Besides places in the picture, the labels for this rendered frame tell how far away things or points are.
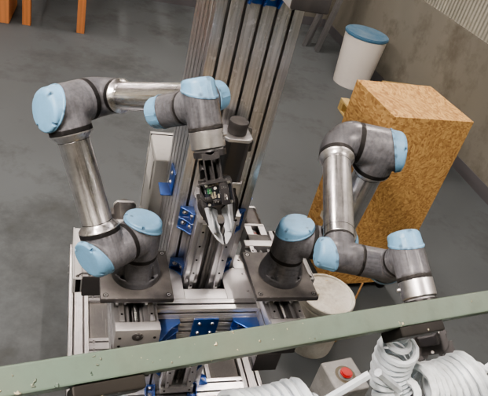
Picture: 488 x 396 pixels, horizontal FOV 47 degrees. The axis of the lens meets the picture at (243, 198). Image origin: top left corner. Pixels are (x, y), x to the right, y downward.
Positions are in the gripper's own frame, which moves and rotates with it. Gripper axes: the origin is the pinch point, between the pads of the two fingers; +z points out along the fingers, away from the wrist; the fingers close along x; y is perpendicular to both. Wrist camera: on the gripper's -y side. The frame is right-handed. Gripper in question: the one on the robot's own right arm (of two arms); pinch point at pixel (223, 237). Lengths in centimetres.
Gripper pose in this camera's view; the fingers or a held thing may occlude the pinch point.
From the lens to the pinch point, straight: 126.2
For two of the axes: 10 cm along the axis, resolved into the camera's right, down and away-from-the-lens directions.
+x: 9.8, -1.7, 0.7
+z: 1.6, 9.7, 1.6
